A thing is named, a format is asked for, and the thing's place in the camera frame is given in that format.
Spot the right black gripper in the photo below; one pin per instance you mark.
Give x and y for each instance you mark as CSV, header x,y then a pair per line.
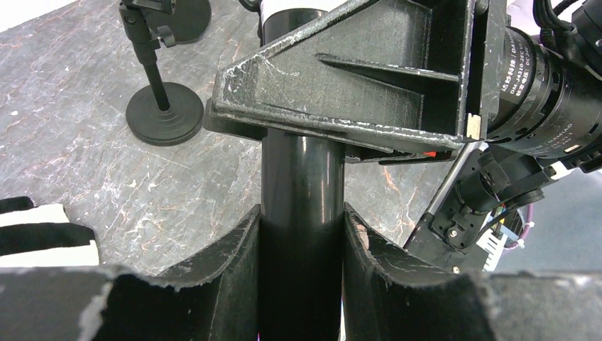
x,y
549,112

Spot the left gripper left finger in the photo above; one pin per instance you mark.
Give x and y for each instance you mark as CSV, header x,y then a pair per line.
x,y
211,295

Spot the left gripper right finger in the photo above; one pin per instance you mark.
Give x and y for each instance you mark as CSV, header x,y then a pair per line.
x,y
389,294

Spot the black handheld microphone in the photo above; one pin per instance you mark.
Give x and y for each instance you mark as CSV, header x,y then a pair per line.
x,y
300,237

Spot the black mic stand with clip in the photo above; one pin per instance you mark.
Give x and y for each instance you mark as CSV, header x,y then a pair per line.
x,y
161,113

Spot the black white striped towel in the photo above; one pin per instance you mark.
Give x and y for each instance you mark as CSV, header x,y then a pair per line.
x,y
43,236

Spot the black mic stand ring holder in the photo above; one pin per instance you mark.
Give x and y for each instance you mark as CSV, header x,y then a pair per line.
x,y
187,24

